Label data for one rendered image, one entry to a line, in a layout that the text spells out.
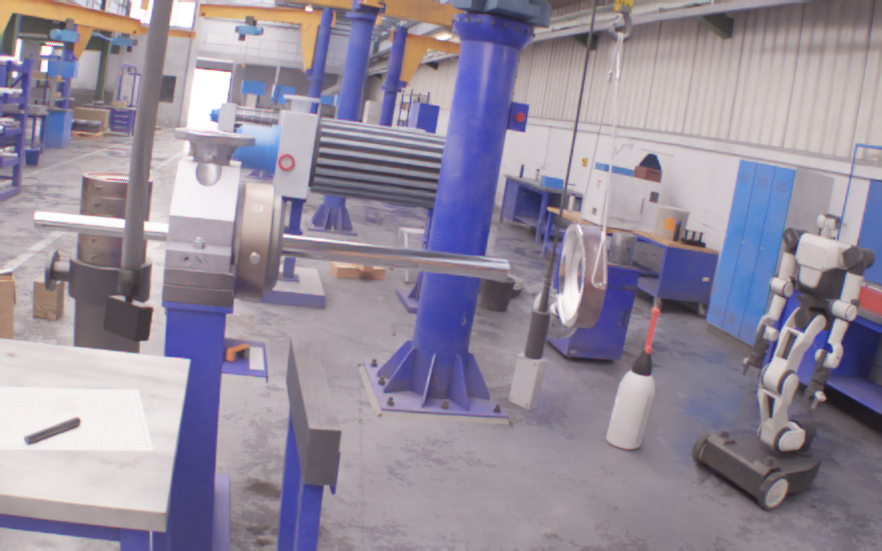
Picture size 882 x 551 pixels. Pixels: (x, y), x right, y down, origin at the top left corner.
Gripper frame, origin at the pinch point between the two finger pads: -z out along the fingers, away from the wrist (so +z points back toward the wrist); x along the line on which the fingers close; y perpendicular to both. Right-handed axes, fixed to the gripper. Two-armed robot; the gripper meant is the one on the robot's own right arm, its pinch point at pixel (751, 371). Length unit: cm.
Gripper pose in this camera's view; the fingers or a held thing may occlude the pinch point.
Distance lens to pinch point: 418.5
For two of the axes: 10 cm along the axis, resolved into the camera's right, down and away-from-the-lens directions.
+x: -8.7, -2.5, -4.4
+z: 3.4, -9.3, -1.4
